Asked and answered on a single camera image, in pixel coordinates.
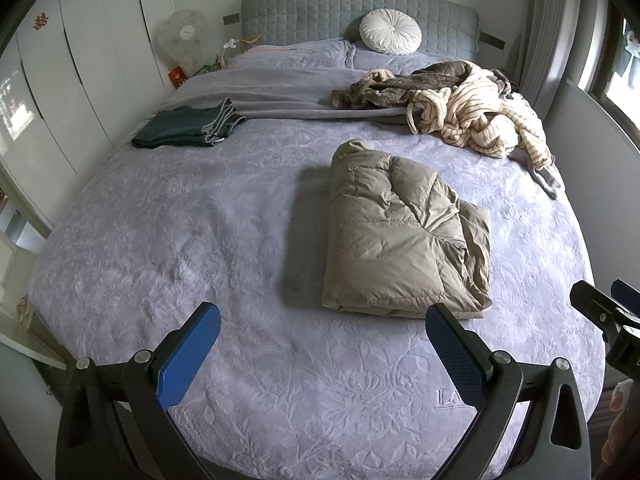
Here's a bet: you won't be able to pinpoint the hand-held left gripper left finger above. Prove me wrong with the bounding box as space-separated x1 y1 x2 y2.
55 301 222 480

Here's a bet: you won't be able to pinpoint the lavender pillow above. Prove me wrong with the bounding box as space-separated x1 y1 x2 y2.
226 39 357 72
350 45 441 75

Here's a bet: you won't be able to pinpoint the grey curtain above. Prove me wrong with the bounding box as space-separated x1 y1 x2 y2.
517 0 583 111

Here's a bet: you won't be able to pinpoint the round white cushion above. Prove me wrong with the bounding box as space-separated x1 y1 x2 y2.
359 9 422 57

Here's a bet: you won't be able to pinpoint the window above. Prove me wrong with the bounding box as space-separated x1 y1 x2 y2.
585 0 640 131

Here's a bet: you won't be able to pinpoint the bed with lavender bedspread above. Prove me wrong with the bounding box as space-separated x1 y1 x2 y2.
27 37 601 480

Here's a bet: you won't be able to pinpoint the white side shelf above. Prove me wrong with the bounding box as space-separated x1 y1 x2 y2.
0 170 68 368

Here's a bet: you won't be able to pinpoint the person's right hand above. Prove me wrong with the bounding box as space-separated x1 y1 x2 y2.
600 381 640 466

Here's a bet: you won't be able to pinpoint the cream striped robe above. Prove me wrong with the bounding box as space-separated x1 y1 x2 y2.
406 62 555 168

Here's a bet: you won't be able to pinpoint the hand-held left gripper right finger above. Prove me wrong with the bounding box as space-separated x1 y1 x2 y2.
425 302 591 480

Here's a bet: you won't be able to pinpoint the beige puffer jacket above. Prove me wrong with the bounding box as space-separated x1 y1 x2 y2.
322 138 493 320

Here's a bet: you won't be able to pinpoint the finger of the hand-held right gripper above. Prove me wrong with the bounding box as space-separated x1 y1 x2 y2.
611 279 640 313
570 280 640 341

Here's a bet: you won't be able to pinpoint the dark green folded pants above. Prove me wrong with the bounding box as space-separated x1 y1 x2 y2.
131 97 247 150

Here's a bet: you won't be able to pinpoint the orange cable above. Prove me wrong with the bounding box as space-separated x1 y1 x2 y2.
241 35 296 56

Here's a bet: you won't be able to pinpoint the grey quilted headboard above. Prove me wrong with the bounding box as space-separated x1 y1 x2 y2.
240 0 482 61

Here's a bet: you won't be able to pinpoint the grey blanket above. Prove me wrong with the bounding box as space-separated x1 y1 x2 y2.
160 62 565 201

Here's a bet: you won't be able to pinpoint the white fan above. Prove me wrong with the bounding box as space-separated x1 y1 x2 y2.
158 8 211 73

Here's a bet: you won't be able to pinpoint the white wardrobe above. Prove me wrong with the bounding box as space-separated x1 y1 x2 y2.
0 0 173 176

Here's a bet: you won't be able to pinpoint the grey-brown fleece garment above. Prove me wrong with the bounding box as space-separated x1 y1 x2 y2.
331 60 511 111

